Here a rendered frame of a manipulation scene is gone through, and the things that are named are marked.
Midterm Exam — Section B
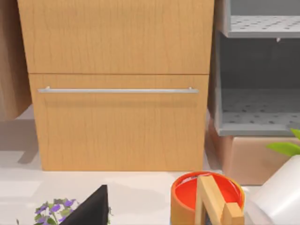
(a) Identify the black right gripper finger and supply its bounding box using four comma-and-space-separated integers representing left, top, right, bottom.
60, 184, 111, 225

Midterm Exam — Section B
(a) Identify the purple flower plant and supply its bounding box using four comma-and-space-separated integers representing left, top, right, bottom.
15, 198, 113, 225

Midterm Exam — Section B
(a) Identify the orange pot with red inside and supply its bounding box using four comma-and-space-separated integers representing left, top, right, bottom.
170, 171, 246, 225

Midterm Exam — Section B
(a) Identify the wooden framed blackboard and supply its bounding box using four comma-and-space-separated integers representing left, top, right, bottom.
195, 175, 245, 225

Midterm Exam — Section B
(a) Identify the brown wooden cupboard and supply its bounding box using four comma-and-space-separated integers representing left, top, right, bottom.
0, 0, 300, 186

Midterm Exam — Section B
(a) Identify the plain pale wooden drawer front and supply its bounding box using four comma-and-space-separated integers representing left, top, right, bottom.
17, 0, 215, 75

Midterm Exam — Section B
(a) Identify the white pot with green plant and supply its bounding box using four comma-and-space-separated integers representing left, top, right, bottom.
243, 127, 300, 225

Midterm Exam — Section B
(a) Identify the grey pierced shelf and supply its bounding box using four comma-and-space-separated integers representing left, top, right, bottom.
222, 0, 300, 38

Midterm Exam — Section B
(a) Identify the pale wooden front with handle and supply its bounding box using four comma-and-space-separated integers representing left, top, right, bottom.
27, 73, 211, 172

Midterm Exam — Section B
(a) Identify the long metal handle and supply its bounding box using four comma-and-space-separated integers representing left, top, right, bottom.
37, 86, 200, 94

